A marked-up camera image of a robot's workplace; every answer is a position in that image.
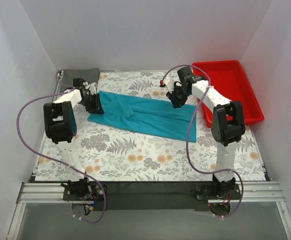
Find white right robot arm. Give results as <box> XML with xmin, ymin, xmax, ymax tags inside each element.
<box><xmin>160</xmin><ymin>64</ymin><xmax>246</xmax><ymax>199</ymax></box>

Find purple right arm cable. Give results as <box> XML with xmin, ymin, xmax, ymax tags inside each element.
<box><xmin>159</xmin><ymin>64</ymin><xmax>244</xmax><ymax>219</ymax></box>

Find teal t shirt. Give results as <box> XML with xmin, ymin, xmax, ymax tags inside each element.
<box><xmin>87</xmin><ymin>91</ymin><xmax>197</xmax><ymax>143</ymax></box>

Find red plastic bin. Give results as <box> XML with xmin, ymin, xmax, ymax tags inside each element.
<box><xmin>193</xmin><ymin>60</ymin><xmax>265</xmax><ymax>126</ymax></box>

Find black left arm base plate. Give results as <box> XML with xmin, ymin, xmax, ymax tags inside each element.
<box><xmin>60</xmin><ymin>181</ymin><xmax>108</xmax><ymax>201</ymax></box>

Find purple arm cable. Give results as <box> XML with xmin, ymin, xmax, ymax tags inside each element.
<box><xmin>159</xmin><ymin>64</ymin><xmax>244</xmax><ymax>219</ymax></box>
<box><xmin>15</xmin><ymin>70</ymin><xmax>108</xmax><ymax>224</ymax></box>

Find aluminium front frame rail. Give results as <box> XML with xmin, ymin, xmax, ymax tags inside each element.
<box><xmin>7</xmin><ymin>181</ymin><xmax>291</xmax><ymax>240</ymax></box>

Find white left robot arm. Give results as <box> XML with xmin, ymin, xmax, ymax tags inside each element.
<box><xmin>43</xmin><ymin>78</ymin><xmax>104</xmax><ymax>200</ymax></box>

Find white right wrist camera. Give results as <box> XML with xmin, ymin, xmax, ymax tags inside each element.
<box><xmin>159</xmin><ymin>77</ymin><xmax>175</xmax><ymax>93</ymax></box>

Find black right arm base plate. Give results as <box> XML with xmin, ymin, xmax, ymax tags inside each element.
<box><xmin>190</xmin><ymin>182</ymin><xmax>241</xmax><ymax>203</ymax></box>

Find folded dark grey t shirt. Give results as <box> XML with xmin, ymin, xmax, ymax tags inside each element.
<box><xmin>60</xmin><ymin>68</ymin><xmax>100</xmax><ymax>92</ymax></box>

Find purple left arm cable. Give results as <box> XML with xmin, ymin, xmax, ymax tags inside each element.
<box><xmin>15</xmin><ymin>70</ymin><xmax>108</xmax><ymax>224</ymax></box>

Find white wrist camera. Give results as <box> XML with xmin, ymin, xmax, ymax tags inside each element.
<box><xmin>159</xmin><ymin>77</ymin><xmax>175</xmax><ymax>93</ymax></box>
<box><xmin>83</xmin><ymin>81</ymin><xmax>98</xmax><ymax>95</ymax></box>

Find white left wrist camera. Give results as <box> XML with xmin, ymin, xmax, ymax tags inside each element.
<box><xmin>83</xmin><ymin>81</ymin><xmax>98</xmax><ymax>95</ymax></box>

